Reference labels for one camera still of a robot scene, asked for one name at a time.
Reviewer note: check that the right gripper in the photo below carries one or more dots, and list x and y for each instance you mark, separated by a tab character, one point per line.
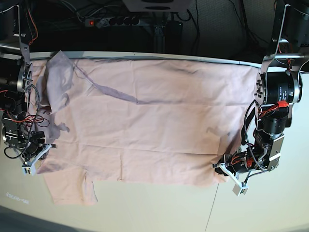
21	143

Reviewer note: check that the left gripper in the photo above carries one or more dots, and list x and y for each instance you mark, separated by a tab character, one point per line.
264	154

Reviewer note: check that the pink T-shirt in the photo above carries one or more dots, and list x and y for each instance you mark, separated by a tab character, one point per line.
149	121

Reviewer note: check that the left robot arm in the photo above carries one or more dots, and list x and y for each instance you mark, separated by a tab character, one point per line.
278	87

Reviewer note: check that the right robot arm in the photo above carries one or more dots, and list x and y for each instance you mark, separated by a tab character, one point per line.
17	32

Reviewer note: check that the white table sticker label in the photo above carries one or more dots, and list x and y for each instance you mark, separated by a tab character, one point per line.
16	198

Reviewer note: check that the white power strip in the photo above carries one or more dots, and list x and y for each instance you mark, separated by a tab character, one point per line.
112	21

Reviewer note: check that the black power adapter box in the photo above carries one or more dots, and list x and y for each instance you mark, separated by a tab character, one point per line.
173	36

